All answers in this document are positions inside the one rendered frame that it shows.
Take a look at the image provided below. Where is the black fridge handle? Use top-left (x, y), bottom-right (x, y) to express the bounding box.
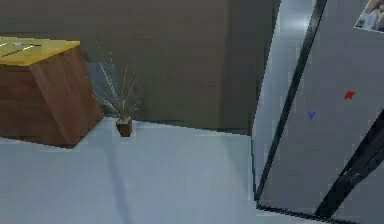
top-left (314, 109), bottom-right (384, 218)

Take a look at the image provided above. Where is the grey fridge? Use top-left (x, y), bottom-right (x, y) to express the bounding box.
top-left (251, 0), bottom-right (384, 224)

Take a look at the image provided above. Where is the spiky plant in brown pot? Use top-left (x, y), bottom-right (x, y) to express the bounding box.
top-left (87, 40), bottom-right (142, 138)

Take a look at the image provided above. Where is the brown cabinet with yellow top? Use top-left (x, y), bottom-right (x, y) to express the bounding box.
top-left (0, 35), bottom-right (105, 150)

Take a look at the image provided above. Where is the photo on fridge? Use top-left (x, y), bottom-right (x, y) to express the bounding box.
top-left (353, 0), bottom-right (384, 34)

